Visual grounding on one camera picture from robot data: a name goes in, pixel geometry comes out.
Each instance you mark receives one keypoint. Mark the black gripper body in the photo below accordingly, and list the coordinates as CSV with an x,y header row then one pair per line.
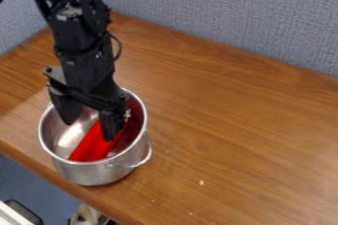
x,y
86,72

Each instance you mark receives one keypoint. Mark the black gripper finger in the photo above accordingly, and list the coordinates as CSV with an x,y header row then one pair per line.
x,y
112,123
68,104

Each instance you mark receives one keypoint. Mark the red elongated object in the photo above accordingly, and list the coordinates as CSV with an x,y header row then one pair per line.
x,y
92,147

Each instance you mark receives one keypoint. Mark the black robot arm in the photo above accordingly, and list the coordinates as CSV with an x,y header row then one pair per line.
x,y
79,23

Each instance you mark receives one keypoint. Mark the silver metal pot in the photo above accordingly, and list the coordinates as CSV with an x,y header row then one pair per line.
x,y
131,152

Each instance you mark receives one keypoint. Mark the white patterned object under table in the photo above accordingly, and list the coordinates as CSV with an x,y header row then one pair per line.
x,y
88,216

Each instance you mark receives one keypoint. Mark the black and white object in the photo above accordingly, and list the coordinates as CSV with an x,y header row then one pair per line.
x,y
17,214

